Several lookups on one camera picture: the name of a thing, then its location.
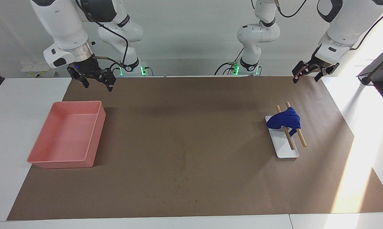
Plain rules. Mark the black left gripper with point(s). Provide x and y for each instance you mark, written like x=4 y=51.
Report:
x=314 y=65

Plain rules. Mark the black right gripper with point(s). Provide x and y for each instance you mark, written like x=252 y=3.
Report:
x=89 y=68

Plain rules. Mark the blue towel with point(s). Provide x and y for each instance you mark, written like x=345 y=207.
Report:
x=285 y=119

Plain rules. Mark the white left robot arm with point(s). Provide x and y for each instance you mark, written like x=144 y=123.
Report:
x=347 y=25

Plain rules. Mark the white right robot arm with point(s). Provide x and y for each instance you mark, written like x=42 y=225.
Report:
x=61 y=22

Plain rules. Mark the green lit base connector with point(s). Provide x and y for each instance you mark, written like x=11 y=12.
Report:
x=234 y=70
x=143 y=70

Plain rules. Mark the pink plastic bin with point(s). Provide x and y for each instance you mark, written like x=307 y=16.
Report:
x=67 y=136

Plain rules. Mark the wooden rack rod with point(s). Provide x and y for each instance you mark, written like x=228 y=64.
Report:
x=302 y=140
x=290 y=141

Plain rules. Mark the dark grey monitor panel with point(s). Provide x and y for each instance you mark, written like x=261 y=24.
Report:
x=380 y=65

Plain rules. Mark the white rectangular tray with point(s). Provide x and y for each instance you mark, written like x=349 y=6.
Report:
x=282 y=146

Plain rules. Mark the brown paper table mat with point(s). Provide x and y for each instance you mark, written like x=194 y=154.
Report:
x=185 y=133

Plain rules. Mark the white wall socket box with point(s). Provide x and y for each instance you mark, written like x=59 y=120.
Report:
x=35 y=68

